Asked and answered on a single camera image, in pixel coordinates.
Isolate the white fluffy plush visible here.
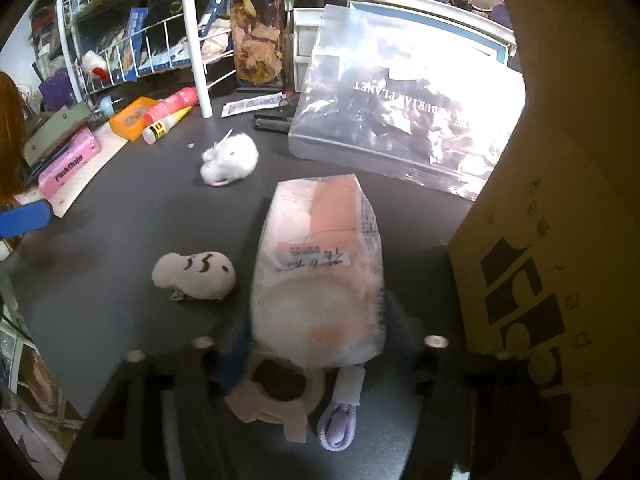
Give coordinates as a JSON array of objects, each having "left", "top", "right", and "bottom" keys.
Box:
[{"left": 200, "top": 129, "right": 260, "bottom": 188}]

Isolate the white plush keychain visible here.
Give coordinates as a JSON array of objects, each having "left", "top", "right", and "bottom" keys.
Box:
[{"left": 81, "top": 50, "right": 112, "bottom": 81}]

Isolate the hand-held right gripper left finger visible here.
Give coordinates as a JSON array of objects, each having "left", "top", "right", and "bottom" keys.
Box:
[{"left": 60, "top": 307, "right": 257, "bottom": 480}]

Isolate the yellow glue bottle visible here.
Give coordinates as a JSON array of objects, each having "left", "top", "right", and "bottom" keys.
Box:
[{"left": 142, "top": 106, "right": 193, "bottom": 145}]

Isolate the purple strap with white tag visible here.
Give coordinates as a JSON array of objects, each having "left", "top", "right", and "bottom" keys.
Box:
[{"left": 318, "top": 366, "right": 366, "bottom": 450}]

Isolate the pink bottle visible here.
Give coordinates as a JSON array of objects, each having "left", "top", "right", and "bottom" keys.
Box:
[{"left": 143, "top": 86, "right": 200, "bottom": 126}]

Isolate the orange box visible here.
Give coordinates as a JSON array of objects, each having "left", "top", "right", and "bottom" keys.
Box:
[{"left": 109, "top": 96, "right": 161, "bottom": 142}]

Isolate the white plush with black marks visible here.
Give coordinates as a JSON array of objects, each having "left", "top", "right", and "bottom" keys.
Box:
[{"left": 152, "top": 251, "right": 237, "bottom": 303}]

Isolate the bagged pink white plush toy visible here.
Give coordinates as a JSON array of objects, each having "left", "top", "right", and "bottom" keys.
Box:
[{"left": 250, "top": 174, "right": 386, "bottom": 368}]

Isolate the green box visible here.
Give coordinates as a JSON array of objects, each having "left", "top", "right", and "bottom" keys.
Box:
[{"left": 22, "top": 102, "right": 93, "bottom": 166}]

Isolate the purple box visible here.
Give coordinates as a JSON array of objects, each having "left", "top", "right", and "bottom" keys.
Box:
[{"left": 39, "top": 70, "right": 76, "bottom": 111}]

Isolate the white wire rack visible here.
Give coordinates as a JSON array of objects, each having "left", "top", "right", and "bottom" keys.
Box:
[{"left": 56, "top": 0, "right": 236, "bottom": 120}]

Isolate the pink plastic ring holder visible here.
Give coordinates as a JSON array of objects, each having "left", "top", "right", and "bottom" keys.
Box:
[{"left": 224, "top": 350, "right": 326, "bottom": 443}]

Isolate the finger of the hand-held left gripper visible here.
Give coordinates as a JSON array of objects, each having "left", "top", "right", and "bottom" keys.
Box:
[{"left": 0, "top": 199, "right": 52, "bottom": 241}]

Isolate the blue printed packet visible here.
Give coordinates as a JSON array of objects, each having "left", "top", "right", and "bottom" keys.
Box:
[{"left": 122, "top": 6, "right": 152, "bottom": 81}]

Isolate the clear wrapped flat box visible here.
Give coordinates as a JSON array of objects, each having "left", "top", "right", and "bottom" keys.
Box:
[{"left": 288, "top": 4, "right": 527, "bottom": 202}]

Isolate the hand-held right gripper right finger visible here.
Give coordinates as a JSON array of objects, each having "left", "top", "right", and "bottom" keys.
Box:
[{"left": 384, "top": 291, "right": 581, "bottom": 480}]

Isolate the brown cardboard box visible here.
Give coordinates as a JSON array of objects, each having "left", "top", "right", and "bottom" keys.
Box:
[{"left": 446, "top": 0, "right": 640, "bottom": 480}]

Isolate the white drawer unit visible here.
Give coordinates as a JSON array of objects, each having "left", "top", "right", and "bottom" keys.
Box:
[{"left": 285, "top": 0, "right": 518, "bottom": 96}]

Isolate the pink box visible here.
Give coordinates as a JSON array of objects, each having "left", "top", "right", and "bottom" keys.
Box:
[{"left": 38, "top": 127, "right": 101, "bottom": 200}]

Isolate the white strip packet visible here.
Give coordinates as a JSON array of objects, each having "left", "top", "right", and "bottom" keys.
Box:
[{"left": 221, "top": 92, "right": 296, "bottom": 118}]

